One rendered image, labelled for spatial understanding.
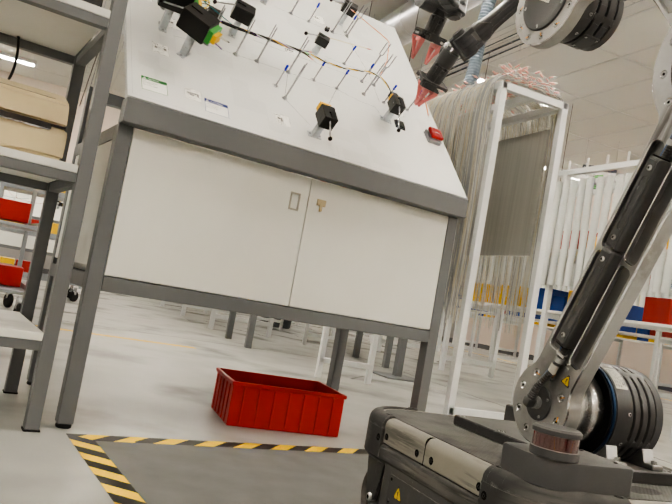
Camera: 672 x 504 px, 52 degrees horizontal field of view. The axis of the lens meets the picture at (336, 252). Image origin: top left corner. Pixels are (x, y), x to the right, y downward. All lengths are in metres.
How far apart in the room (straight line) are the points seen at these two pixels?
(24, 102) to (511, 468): 1.42
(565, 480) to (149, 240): 1.27
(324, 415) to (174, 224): 0.83
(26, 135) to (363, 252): 1.03
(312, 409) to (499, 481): 1.32
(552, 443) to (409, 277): 1.37
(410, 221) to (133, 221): 0.91
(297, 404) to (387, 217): 0.67
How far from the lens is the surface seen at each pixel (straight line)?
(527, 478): 1.06
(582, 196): 5.28
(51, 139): 1.89
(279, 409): 2.30
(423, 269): 2.37
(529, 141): 3.29
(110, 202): 1.91
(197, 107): 2.00
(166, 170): 1.95
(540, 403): 1.24
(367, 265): 2.23
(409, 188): 2.28
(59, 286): 1.84
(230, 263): 2.01
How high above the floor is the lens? 0.44
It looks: 4 degrees up
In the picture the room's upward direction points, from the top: 10 degrees clockwise
